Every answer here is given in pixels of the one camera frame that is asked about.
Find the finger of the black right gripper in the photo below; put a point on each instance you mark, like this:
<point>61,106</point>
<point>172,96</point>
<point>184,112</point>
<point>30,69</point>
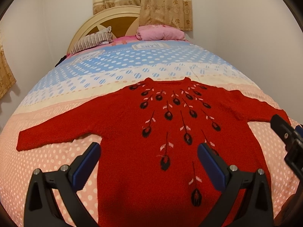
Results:
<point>284,131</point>

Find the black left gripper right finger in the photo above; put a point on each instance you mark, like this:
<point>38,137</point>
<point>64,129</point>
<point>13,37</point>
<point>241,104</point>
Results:
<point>256,207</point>

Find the red knitted sweater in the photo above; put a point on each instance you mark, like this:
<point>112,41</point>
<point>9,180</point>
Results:
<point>149,173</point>

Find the beige side curtain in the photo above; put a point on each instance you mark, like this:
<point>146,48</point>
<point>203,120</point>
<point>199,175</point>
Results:
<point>7,79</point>

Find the black object beside bed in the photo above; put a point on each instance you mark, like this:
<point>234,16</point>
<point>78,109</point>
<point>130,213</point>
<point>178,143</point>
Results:
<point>61,60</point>

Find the pink pillow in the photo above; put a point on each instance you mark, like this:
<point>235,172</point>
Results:
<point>159,32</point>

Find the striped grey pillow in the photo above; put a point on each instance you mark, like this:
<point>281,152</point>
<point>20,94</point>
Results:
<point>93,40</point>

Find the cream wooden headboard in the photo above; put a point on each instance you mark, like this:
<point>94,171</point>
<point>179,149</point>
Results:
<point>124,21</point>

